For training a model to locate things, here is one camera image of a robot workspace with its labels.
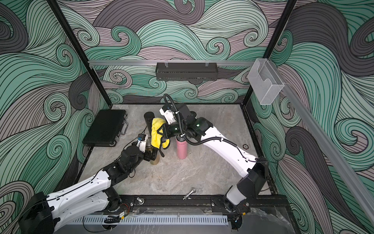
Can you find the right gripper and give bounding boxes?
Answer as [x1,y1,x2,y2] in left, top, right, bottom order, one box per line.
[158,121,189,139]

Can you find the black case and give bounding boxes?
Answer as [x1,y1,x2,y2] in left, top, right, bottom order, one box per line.
[83,109,129,147]

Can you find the clear plastic wall holder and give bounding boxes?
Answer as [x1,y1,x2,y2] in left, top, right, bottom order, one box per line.
[247,58,284,105]

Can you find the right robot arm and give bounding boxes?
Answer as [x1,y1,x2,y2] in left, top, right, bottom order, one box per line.
[157,103,268,212]

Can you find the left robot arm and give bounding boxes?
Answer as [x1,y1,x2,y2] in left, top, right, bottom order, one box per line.
[18,145,157,234]

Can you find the pink thermos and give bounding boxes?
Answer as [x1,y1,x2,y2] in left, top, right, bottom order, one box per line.
[176,136,188,160]

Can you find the black thermos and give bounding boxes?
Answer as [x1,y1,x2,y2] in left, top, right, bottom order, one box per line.
[144,112,155,134]

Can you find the silver bolt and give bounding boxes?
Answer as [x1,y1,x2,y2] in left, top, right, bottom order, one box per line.
[183,188,196,200]

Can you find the gold thermos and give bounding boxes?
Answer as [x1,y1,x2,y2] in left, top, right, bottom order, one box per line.
[146,138,160,165]

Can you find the white slotted cable duct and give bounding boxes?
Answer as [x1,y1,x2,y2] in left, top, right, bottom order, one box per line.
[70,214,228,226]

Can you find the yellow cleaning cloth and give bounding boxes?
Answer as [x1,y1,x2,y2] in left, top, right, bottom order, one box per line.
[151,118,170,158]

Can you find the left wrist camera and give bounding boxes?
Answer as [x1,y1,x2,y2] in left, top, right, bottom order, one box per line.
[136,134,148,153]

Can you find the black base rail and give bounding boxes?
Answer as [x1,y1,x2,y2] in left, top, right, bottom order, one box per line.
[58,194,290,214]

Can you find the black wall shelf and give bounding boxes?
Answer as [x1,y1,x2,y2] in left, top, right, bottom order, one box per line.
[155,62,218,82]

